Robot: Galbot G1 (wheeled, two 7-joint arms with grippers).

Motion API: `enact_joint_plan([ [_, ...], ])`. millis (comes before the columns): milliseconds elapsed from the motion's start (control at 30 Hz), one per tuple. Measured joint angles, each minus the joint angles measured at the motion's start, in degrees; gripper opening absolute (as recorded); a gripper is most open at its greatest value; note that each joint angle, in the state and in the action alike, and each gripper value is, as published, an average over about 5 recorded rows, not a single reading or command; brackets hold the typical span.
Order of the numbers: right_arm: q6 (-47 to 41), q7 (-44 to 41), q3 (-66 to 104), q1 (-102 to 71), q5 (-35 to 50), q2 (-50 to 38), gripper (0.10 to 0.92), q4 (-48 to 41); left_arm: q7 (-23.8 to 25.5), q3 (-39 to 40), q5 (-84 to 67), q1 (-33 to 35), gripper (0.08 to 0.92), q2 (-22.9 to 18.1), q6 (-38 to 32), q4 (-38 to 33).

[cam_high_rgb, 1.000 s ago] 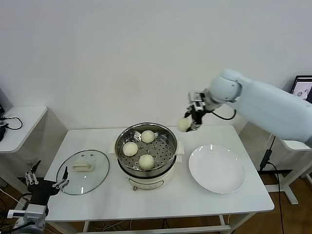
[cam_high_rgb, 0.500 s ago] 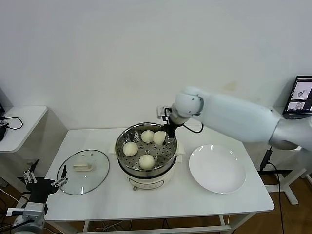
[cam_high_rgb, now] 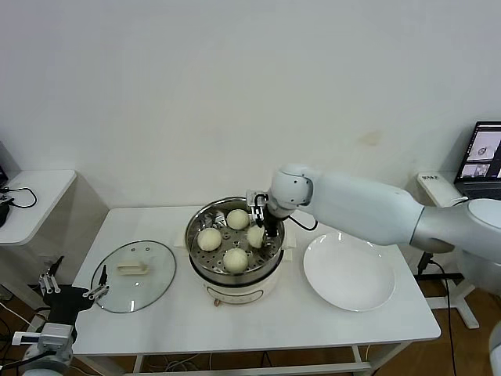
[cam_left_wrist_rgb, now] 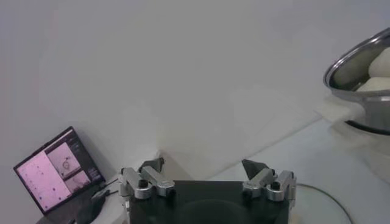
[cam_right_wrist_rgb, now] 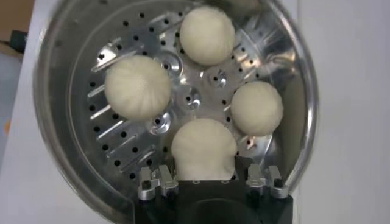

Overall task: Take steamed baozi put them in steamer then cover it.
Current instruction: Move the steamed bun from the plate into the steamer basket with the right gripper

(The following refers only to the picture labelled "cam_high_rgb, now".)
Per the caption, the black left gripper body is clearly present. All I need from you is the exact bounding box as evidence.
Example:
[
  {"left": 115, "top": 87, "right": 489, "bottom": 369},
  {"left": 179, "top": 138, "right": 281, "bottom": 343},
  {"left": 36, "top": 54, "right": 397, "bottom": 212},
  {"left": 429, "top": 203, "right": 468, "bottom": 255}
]
[{"left": 41, "top": 285, "right": 95, "bottom": 326}]

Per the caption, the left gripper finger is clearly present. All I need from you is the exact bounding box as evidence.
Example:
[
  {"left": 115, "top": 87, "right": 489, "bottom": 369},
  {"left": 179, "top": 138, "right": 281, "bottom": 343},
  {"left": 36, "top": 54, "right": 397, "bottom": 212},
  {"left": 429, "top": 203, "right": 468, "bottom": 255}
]
[
  {"left": 83, "top": 264, "right": 110, "bottom": 302},
  {"left": 38, "top": 256, "right": 66, "bottom": 295}
]

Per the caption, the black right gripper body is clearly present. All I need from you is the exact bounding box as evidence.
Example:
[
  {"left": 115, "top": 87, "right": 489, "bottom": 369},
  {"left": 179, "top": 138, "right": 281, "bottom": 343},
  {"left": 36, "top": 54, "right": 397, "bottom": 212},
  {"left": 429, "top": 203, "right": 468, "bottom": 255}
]
[{"left": 245, "top": 190, "right": 283, "bottom": 226}]

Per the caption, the white steamed baozi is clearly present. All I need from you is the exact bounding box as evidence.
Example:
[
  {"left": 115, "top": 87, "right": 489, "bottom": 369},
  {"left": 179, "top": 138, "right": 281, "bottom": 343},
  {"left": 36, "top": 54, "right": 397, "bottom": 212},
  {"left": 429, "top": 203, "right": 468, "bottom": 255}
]
[
  {"left": 226, "top": 209, "right": 251, "bottom": 231},
  {"left": 222, "top": 248, "right": 250, "bottom": 274},
  {"left": 246, "top": 226, "right": 265, "bottom": 248},
  {"left": 196, "top": 228, "right": 222, "bottom": 251}
]

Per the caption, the glass lid with cream handle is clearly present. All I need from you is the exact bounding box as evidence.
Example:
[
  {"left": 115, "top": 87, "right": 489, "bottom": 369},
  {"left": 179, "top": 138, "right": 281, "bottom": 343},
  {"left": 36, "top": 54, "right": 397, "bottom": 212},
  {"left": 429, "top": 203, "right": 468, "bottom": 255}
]
[{"left": 91, "top": 240, "right": 178, "bottom": 315}]

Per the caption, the stainless steel steamer basket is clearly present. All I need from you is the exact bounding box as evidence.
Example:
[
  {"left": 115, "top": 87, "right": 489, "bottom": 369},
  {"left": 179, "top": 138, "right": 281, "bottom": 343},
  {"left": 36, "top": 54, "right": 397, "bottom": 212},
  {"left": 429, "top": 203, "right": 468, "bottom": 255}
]
[{"left": 185, "top": 197, "right": 287, "bottom": 285}]

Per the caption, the cream electric cooker base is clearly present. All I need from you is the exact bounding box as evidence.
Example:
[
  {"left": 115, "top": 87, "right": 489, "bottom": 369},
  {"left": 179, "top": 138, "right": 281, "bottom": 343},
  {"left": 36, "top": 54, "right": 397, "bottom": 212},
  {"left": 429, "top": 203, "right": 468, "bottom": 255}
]
[{"left": 174, "top": 226, "right": 297, "bottom": 309}]

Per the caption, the white round plate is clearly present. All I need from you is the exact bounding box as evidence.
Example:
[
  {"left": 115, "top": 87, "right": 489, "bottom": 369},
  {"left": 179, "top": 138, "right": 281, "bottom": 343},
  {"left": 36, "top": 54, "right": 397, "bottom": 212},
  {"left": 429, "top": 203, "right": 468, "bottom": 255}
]
[{"left": 302, "top": 232, "right": 396, "bottom": 313}]

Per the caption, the white work table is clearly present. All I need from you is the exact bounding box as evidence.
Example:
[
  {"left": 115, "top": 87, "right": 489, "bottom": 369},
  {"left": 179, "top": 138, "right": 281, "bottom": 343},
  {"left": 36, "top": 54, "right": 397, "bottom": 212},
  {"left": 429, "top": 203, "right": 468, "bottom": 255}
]
[{"left": 41, "top": 200, "right": 442, "bottom": 376}]

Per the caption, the white side desk with label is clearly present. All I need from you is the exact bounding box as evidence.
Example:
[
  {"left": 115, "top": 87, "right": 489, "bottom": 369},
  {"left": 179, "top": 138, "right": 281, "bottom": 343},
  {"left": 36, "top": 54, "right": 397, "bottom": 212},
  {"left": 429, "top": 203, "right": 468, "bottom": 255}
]
[{"left": 414, "top": 171, "right": 501, "bottom": 330}]

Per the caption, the grey open laptop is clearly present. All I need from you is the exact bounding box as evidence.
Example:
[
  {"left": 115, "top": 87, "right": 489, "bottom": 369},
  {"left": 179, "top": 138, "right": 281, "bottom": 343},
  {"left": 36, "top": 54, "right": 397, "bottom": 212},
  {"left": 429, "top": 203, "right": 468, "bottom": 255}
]
[{"left": 453, "top": 121, "right": 501, "bottom": 201}]

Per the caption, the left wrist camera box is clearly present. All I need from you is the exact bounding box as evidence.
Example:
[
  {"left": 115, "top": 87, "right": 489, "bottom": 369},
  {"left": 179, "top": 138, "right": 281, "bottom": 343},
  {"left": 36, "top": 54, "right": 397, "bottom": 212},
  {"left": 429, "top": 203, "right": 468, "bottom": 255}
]
[{"left": 11, "top": 331, "right": 40, "bottom": 345}]

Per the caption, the thin black looped cable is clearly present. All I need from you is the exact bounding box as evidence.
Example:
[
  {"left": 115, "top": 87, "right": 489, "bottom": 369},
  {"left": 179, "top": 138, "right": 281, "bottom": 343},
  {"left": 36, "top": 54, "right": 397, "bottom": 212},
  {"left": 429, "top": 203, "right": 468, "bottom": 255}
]
[{"left": 0, "top": 186, "right": 39, "bottom": 211}]

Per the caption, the white floor cable bundle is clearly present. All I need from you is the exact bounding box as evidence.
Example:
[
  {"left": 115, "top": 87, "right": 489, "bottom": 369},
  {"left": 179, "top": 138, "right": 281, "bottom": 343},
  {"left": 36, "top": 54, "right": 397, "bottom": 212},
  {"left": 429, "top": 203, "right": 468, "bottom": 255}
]
[{"left": 148, "top": 352, "right": 214, "bottom": 373}]

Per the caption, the black cable with adapter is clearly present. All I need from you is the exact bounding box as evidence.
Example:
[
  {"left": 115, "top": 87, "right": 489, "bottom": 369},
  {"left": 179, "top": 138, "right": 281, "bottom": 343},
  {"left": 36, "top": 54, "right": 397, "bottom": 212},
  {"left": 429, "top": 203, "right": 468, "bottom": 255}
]
[{"left": 414, "top": 252, "right": 459, "bottom": 376}]

